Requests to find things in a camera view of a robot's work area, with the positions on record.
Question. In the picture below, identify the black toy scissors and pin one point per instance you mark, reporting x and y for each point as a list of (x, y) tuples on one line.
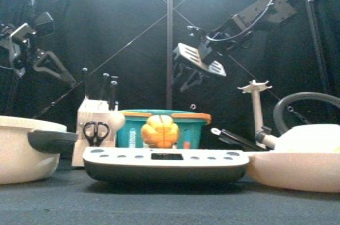
[(95, 133)]

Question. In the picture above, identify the grey vertical frame pole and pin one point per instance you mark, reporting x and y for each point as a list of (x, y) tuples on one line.
[(170, 36)]

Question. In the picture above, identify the white toy knife block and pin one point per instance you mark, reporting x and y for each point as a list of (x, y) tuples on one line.
[(89, 116)]

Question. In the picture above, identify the white utensil stand pole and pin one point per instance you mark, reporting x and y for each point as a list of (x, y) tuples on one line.
[(257, 109)]

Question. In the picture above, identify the black utensil with white tip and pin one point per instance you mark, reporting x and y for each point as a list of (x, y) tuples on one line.
[(235, 139)]

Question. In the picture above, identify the white grey toy scale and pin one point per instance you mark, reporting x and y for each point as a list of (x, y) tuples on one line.
[(165, 166)]

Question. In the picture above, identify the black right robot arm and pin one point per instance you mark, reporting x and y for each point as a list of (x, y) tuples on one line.
[(266, 8)]

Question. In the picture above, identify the yellow orange toy squash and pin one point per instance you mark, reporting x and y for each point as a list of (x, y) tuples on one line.
[(161, 132)]

